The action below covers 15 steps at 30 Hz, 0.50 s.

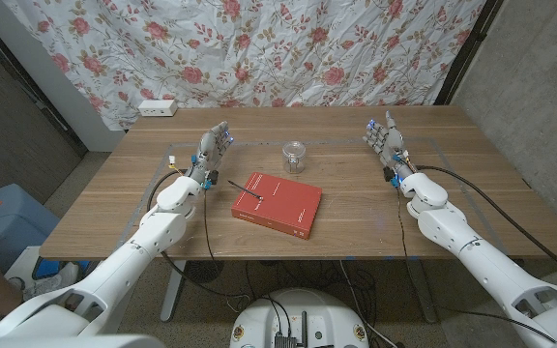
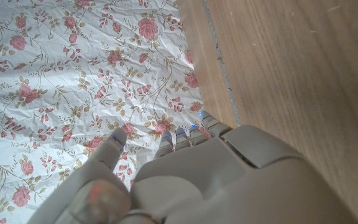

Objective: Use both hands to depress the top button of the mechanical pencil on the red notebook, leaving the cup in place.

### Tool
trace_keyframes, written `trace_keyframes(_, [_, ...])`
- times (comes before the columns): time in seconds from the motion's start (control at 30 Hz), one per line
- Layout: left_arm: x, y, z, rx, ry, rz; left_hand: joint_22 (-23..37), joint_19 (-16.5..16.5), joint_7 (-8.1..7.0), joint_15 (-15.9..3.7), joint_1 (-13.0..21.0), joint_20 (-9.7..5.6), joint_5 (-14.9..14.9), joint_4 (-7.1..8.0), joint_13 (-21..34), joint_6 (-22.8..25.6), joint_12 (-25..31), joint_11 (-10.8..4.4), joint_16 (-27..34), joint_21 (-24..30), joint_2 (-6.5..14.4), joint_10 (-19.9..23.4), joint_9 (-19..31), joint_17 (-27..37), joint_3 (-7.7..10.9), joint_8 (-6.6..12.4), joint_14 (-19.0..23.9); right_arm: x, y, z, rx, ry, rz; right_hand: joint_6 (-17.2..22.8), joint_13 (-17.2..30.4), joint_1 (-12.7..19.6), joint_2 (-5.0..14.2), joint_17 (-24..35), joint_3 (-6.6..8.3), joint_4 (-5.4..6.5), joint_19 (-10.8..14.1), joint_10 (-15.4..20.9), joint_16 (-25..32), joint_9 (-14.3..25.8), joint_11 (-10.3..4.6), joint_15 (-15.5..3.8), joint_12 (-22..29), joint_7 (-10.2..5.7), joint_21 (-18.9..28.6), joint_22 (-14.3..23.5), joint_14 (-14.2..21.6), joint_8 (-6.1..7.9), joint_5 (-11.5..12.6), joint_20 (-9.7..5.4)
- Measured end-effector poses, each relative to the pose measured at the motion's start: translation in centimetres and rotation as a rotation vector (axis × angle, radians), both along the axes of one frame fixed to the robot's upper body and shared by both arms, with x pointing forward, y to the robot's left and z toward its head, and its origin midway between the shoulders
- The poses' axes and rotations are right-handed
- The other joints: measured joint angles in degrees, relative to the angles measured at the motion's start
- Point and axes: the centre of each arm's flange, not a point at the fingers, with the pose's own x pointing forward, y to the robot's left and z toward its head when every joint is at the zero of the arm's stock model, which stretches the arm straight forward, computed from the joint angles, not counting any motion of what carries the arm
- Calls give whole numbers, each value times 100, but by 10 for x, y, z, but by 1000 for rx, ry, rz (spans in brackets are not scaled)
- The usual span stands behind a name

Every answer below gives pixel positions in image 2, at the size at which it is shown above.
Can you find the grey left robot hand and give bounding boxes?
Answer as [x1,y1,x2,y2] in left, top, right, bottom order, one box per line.
[26,110,358,224]

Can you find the floral backdrop cloth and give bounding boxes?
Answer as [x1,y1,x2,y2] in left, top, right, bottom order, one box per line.
[0,0,213,224]

